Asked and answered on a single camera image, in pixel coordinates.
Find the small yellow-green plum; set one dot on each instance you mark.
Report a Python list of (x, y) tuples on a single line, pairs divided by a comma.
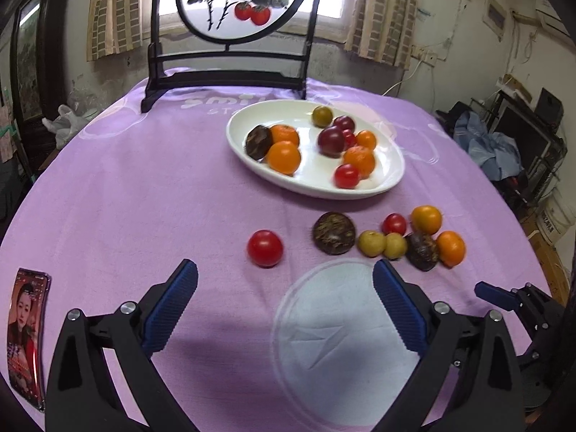
[(372, 243), (396, 245)]

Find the red cherry tomato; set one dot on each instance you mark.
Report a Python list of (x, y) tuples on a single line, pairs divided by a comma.
[(350, 138), (394, 223), (346, 176), (265, 248)]

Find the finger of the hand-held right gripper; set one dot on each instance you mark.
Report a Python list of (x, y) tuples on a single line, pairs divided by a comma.
[(535, 369), (495, 294)]

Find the black monitor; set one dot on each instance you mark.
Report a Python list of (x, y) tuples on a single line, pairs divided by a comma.
[(522, 135)]

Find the wrinkled dark passion fruit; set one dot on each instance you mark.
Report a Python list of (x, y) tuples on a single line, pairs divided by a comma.
[(422, 251), (258, 141), (334, 232)]

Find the black box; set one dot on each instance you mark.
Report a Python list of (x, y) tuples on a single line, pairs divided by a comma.
[(550, 103)]

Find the white oval plate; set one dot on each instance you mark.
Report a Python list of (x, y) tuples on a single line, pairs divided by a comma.
[(309, 166)]

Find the dark wood framed picture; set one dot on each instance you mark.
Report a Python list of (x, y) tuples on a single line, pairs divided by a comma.
[(29, 54)]

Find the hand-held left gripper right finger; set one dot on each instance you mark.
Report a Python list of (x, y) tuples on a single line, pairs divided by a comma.
[(400, 310)]

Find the blue cloth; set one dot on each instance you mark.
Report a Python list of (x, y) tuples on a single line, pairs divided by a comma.
[(488, 148)]

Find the wall power socket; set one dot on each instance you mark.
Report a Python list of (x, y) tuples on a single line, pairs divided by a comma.
[(425, 56)]

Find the white bucket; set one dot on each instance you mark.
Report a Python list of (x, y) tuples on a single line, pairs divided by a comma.
[(558, 216)]

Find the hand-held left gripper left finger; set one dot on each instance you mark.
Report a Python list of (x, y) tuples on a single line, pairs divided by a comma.
[(171, 310)]

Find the purple printed tablecloth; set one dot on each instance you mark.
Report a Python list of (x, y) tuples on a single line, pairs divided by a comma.
[(180, 189)]

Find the green-orange mandarin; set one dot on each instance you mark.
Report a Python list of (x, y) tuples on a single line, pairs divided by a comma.
[(322, 115)]

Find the smartphone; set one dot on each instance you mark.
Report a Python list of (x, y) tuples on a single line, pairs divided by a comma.
[(27, 337)]

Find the orange mandarin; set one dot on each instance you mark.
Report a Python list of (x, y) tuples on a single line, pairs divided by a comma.
[(283, 157), (284, 134), (365, 139), (451, 248), (359, 160), (426, 219)]

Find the beige checked curtain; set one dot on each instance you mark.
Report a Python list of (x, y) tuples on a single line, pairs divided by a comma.
[(382, 18), (117, 13)]

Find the dark purple plum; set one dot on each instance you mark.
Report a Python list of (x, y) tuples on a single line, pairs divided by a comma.
[(344, 122), (331, 141)]

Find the wall electrical box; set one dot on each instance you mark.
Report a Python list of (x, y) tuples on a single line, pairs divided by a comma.
[(494, 15)]

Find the white plastic bag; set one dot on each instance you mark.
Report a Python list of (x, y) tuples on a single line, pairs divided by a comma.
[(65, 121)]

